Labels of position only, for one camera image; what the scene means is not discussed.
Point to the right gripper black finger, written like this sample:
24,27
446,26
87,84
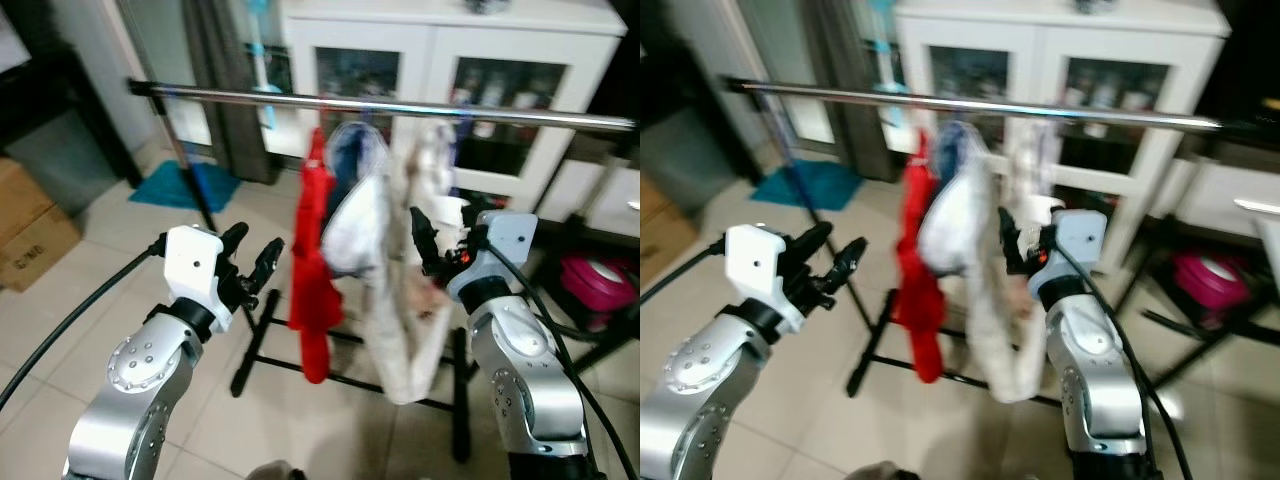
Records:
425,238
1010,238
1049,224
477,218

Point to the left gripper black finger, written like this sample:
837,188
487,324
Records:
236,238
846,265
268,260
812,242

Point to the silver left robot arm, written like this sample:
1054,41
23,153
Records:
130,400
690,400

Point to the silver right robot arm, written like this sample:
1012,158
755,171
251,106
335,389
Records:
530,380
1095,380

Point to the white striped shirt blue lining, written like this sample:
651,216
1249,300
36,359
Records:
955,230
355,230

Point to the red garment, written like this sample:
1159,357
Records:
915,300
315,290

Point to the teal floor mat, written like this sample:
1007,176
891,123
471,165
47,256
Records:
180,188
805,185

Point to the cream jacket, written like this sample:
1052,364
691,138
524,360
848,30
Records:
395,340
1000,340

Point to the white low drawer unit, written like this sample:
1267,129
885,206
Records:
1210,195
600,195

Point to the grey curtain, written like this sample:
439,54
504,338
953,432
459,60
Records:
850,100
235,100

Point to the pink plastic object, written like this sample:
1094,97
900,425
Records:
1210,280
598,285

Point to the brown cardboard box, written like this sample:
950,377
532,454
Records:
660,245
30,240

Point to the dark grey bin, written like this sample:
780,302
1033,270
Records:
55,160
680,160

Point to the white glass door cabinet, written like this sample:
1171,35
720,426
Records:
430,40
1040,40

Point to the grey robot leg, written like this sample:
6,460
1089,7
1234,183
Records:
275,471
885,471

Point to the black television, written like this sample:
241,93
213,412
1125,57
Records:
1240,70
620,90

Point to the white table black legs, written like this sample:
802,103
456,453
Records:
1262,230

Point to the black side table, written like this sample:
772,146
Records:
670,80
40,90

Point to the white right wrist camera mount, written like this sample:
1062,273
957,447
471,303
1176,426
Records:
1082,240
510,240

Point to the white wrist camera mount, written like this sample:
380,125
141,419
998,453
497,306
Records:
1082,240
510,240
190,262
755,262

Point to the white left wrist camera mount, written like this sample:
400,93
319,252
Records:
190,262
755,262

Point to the black clothes rack silver rail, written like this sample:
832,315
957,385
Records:
400,108
1000,105

